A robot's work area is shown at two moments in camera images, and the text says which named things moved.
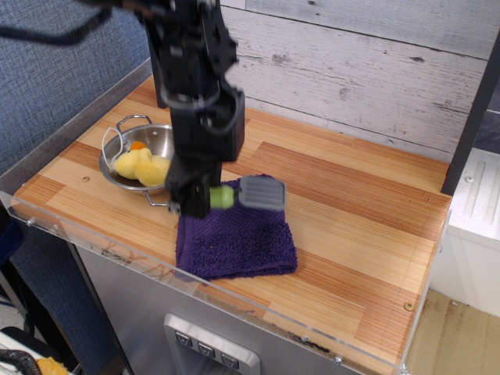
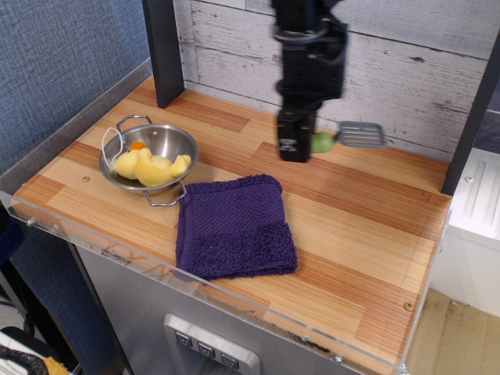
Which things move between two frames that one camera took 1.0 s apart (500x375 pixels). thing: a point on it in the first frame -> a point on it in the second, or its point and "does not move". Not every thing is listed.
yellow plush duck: x=140 y=165 does not move
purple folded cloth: x=235 y=243 does not move
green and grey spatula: x=255 y=192 -> x=361 y=133
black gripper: x=195 y=167 -> x=297 y=119
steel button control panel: x=194 y=351 does not move
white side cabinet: x=467 y=263 does not move
